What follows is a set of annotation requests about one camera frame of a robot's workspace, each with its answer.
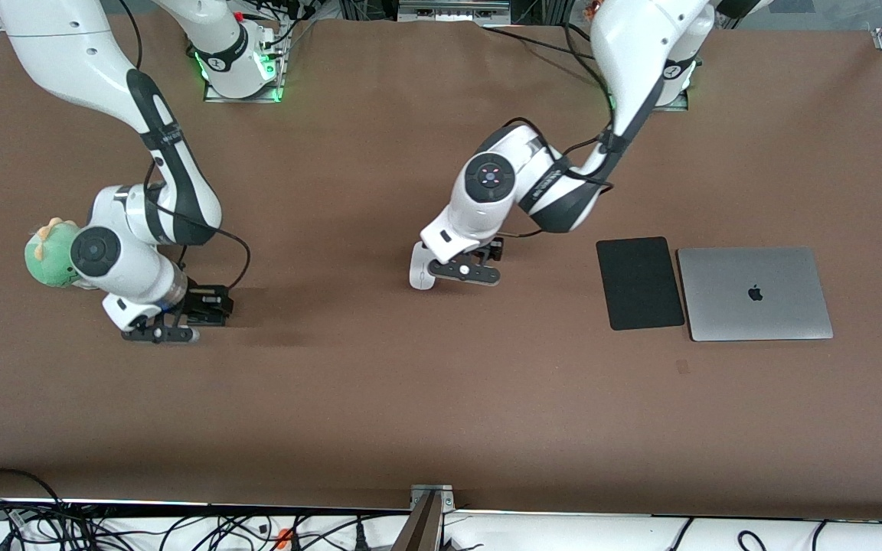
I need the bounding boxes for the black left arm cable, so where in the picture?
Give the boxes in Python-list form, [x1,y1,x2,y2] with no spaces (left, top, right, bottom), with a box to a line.
[501,21,619,240]

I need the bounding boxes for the black cable tangle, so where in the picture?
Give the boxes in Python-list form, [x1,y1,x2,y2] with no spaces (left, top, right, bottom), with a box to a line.
[0,496,158,551]

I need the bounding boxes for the green dinosaur plush toy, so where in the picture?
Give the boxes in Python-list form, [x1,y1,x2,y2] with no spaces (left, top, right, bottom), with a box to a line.
[24,217,83,290]

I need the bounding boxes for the black mouse pad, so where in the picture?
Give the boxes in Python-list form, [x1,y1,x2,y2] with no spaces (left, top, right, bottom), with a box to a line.
[596,236,686,331]

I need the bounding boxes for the silver closed laptop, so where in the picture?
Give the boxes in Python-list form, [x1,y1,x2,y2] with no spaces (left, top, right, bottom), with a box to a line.
[677,246,835,342]

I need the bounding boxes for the brown table cover sheet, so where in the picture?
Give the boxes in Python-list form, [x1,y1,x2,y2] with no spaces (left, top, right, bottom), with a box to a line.
[0,15,882,515]

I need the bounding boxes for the white computer mouse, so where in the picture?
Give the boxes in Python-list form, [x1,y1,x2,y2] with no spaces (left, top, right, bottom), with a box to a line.
[409,242,439,291]

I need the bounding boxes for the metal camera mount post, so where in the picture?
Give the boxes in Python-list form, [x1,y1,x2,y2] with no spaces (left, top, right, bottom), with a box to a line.
[391,484,457,551]

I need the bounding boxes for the metal equipment box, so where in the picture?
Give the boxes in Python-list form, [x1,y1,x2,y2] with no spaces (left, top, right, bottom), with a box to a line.
[397,0,512,24]

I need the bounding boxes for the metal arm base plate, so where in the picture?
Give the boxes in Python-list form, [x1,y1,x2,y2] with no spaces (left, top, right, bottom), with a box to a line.
[202,23,287,103]
[663,77,691,112]

